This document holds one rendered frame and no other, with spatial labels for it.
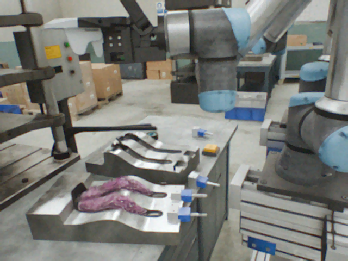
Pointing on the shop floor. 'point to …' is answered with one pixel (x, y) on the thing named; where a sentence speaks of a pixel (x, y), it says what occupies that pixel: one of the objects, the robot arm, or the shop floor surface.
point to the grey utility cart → (285, 60)
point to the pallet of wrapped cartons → (85, 97)
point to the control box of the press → (68, 74)
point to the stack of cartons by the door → (159, 70)
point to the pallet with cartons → (107, 81)
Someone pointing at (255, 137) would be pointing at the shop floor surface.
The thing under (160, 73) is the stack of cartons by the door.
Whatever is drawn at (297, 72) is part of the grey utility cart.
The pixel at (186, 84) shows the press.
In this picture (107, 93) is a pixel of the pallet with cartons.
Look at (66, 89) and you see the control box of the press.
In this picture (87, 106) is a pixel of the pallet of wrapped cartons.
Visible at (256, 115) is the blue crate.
